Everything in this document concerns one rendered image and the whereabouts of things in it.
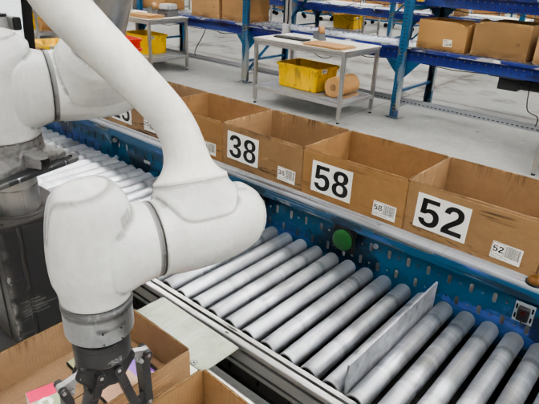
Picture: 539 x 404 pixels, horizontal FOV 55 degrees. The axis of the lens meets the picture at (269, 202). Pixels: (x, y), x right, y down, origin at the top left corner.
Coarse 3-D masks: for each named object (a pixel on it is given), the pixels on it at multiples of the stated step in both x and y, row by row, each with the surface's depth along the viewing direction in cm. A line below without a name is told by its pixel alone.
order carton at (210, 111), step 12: (192, 96) 234; (204, 96) 239; (216, 96) 237; (192, 108) 236; (204, 108) 241; (216, 108) 240; (228, 108) 235; (240, 108) 230; (252, 108) 225; (264, 108) 220; (204, 120) 204; (216, 120) 200; (204, 132) 206; (216, 132) 202; (216, 144) 204; (216, 156) 206
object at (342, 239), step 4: (336, 232) 167; (340, 232) 166; (344, 232) 165; (336, 236) 167; (340, 236) 166; (344, 236) 165; (348, 236) 164; (336, 240) 168; (340, 240) 166; (344, 240) 165; (348, 240) 165; (336, 244) 168; (340, 244) 167; (344, 244) 166; (348, 244) 165; (340, 248) 168; (344, 248) 167; (348, 248) 166
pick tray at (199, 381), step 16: (176, 384) 103; (192, 384) 106; (208, 384) 107; (224, 384) 103; (160, 400) 100; (176, 400) 104; (192, 400) 108; (208, 400) 109; (224, 400) 104; (240, 400) 100
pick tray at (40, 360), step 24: (48, 336) 117; (144, 336) 123; (168, 336) 116; (0, 360) 109; (24, 360) 114; (48, 360) 118; (168, 360) 119; (0, 384) 111; (24, 384) 113; (168, 384) 110
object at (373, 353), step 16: (432, 288) 145; (416, 304) 138; (432, 304) 150; (400, 320) 132; (416, 320) 143; (384, 336) 127; (400, 336) 136; (368, 352) 122; (384, 352) 130; (352, 368) 117; (368, 368) 125; (352, 384) 120
